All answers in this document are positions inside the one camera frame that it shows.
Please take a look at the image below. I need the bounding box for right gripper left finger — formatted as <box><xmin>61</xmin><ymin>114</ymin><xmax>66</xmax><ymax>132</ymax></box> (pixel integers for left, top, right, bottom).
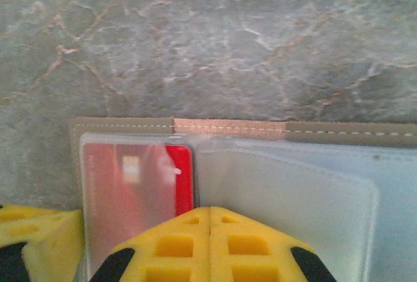
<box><xmin>89</xmin><ymin>206</ymin><xmax>211</xmax><ymax>282</ymax></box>

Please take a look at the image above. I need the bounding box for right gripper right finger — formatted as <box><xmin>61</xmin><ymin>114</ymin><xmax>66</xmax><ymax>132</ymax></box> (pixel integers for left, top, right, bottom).
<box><xmin>209</xmin><ymin>206</ymin><xmax>338</xmax><ymax>282</ymax></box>

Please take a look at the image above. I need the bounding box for red credit card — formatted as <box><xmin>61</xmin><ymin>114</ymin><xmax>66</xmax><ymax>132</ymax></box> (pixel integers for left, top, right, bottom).
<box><xmin>81</xmin><ymin>143</ymin><xmax>196</xmax><ymax>275</ymax></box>

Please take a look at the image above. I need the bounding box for brown leather card holder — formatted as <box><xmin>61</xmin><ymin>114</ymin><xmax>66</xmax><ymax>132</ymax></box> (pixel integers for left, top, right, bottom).
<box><xmin>69</xmin><ymin>116</ymin><xmax>417</xmax><ymax>282</ymax></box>

